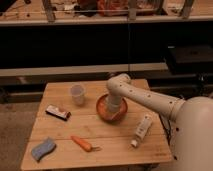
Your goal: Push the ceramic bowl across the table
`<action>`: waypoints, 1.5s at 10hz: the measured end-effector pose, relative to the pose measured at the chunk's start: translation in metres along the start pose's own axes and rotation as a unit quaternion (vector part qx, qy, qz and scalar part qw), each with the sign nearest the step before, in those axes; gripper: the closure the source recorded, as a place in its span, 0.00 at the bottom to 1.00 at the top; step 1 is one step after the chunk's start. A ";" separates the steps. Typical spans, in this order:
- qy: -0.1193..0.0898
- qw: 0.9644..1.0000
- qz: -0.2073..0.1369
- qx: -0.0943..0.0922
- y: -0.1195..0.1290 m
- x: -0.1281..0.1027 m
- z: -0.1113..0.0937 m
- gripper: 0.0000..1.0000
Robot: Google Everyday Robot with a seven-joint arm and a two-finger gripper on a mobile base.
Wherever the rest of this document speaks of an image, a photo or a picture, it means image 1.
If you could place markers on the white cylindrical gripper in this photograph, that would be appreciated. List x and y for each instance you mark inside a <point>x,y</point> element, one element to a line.
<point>113,103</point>

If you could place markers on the orange ceramic bowl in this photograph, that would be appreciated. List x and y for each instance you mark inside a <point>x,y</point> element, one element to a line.
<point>102,113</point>

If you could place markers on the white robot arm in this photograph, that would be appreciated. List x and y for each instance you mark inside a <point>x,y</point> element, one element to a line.
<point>193,143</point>

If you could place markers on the clear plastic cup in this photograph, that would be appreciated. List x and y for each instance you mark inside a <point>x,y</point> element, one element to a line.
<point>78,94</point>

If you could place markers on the white tube bottle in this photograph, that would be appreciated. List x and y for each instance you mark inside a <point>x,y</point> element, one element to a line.
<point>141,131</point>

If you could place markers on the orange carrot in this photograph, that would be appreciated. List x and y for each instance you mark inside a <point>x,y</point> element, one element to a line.
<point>85,145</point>

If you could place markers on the wooden table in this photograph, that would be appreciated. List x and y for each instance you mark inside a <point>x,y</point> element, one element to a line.
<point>113,139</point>

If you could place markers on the dark candy bar wrapper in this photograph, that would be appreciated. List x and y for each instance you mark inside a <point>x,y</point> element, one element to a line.
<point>58,112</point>

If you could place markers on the black box on shelf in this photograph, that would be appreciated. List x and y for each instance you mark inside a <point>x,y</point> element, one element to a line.
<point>190,59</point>

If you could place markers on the blue sponge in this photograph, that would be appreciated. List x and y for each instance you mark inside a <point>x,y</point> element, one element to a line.
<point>43,149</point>

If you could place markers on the metal shelf rack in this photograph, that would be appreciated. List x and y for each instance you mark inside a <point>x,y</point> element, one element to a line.
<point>32,44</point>

